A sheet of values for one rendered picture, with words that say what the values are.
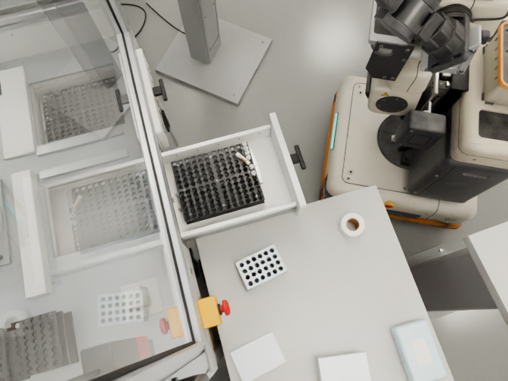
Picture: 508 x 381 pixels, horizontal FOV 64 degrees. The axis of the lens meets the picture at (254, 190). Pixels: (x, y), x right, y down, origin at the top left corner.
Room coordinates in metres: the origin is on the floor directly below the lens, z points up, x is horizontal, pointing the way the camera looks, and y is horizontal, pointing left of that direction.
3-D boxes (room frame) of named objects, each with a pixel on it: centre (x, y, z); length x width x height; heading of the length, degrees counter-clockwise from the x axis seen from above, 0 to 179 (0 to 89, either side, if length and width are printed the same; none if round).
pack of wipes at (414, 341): (-0.09, -0.44, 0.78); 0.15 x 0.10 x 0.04; 15
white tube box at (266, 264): (0.14, -0.02, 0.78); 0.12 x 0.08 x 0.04; 116
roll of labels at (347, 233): (0.26, -0.29, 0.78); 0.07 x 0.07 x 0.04
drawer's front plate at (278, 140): (0.42, -0.09, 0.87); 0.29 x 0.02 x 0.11; 16
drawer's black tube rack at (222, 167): (0.36, 0.10, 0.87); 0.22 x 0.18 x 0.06; 106
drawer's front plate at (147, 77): (0.63, 0.30, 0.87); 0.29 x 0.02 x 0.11; 16
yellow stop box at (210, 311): (0.01, 0.11, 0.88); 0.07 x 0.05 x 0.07; 16
